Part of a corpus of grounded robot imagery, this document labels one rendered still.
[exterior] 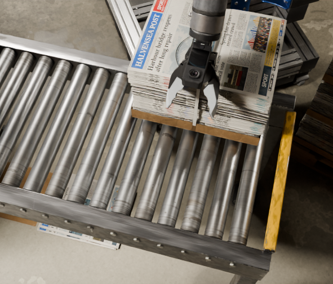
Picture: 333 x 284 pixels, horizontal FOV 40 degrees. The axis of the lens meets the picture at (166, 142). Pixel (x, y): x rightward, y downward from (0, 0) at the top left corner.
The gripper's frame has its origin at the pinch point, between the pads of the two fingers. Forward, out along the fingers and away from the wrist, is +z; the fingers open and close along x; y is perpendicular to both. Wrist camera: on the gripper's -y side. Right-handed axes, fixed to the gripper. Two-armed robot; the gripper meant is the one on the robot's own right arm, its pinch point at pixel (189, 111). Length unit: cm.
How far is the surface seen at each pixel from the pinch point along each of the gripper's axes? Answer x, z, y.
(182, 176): -0.8, 22.5, 4.8
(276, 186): -26.4, 19.3, 6.0
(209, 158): -6.9, 18.6, 11.0
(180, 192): -1.4, 25.4, 0.8
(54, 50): 50, 5, 32
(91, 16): 81, 29, 147
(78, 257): 40, 98, 34
